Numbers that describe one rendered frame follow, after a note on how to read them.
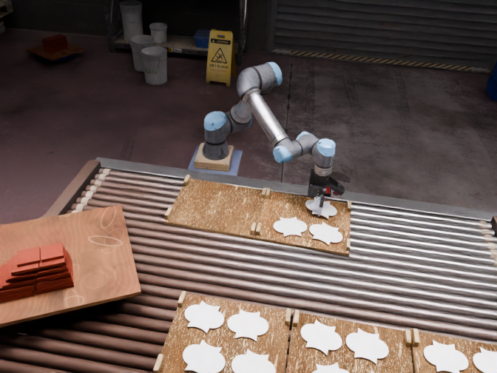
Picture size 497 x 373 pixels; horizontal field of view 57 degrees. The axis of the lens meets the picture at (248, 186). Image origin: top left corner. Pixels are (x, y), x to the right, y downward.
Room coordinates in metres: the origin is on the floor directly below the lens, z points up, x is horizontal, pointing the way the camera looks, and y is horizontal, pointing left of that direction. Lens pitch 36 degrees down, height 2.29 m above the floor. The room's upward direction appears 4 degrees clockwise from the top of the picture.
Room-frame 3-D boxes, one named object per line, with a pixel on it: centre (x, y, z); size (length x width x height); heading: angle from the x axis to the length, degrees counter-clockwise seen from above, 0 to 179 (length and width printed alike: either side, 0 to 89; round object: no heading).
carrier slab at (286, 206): (1.62, -0.27, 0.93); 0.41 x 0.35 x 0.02; 81
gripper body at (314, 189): (1.69, -0.32, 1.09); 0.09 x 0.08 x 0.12; 81
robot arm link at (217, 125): (2.16, 0.19, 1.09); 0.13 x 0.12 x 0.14; 128
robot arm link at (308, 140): (1.76, -0.25, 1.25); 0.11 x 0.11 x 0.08; 38
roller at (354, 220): (1.71, -0.18, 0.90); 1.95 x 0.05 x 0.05; 83
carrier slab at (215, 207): (1.68, 0.14, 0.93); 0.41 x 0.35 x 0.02; 81
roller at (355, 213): (1.76, -0.19, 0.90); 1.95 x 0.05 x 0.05; 83
